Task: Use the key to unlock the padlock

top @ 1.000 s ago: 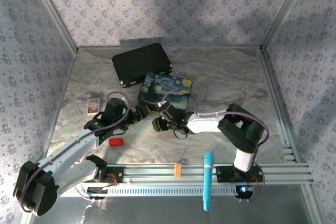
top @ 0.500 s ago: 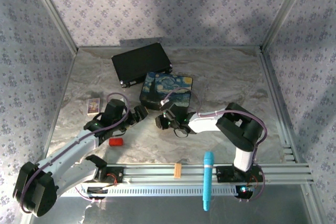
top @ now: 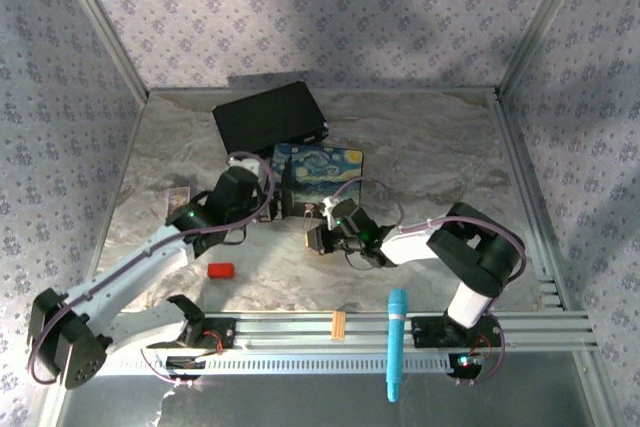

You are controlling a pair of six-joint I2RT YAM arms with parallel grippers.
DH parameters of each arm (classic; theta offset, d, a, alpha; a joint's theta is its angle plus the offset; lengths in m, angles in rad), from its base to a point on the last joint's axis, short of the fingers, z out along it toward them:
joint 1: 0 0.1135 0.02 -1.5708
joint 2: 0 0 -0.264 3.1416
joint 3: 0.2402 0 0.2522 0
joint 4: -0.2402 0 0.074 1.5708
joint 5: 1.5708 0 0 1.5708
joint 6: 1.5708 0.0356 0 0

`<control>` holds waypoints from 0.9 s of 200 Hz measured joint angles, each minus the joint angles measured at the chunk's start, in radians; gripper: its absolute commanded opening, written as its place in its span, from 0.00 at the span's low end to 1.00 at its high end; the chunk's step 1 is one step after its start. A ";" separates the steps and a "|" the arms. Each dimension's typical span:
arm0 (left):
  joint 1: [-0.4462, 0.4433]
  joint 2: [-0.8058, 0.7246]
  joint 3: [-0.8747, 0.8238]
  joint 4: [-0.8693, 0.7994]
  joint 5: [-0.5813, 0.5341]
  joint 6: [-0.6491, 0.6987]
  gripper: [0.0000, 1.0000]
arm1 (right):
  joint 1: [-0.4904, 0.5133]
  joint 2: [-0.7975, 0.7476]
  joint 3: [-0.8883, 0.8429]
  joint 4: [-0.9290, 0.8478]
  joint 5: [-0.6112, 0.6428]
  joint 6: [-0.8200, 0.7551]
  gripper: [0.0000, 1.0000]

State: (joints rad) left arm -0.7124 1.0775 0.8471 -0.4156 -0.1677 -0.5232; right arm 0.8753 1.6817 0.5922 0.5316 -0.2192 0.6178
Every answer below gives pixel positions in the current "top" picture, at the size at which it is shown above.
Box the starry night picture mat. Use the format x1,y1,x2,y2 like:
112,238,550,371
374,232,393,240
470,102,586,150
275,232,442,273
271,142,366,217

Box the small purple card box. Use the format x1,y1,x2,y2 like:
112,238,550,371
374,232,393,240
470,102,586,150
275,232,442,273
167,187,192,214

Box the small red block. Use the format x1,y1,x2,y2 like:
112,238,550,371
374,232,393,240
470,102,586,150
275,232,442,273
207,262,237,281

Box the black hard case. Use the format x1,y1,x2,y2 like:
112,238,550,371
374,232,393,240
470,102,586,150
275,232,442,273
211,80,330,157

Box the cyan marker pen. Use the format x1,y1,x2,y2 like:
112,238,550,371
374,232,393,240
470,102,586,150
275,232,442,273
385,288,409,404

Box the thin black gripper wire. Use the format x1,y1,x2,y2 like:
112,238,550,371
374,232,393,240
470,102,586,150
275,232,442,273
343,245,374,272

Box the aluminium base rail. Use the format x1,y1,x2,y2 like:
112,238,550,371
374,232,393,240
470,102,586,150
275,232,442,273
199,311,599,351

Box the white slotted cable duct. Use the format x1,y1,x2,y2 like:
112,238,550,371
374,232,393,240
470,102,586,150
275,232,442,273
94,353,454,376

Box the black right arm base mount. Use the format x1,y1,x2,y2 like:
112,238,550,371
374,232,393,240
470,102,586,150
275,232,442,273
410,311,504,351

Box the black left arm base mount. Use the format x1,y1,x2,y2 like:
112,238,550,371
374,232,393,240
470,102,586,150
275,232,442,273
147,294,239,354

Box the black round base plate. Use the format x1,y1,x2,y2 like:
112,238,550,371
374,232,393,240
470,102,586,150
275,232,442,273
164,354,207,384
446,351,484,381

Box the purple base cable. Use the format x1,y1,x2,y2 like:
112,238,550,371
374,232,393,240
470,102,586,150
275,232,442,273
138,340,195,389
455,331,507,389

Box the metal frame post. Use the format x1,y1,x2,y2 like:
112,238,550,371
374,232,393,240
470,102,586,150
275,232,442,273
49,0,151,104
497,0,587,94

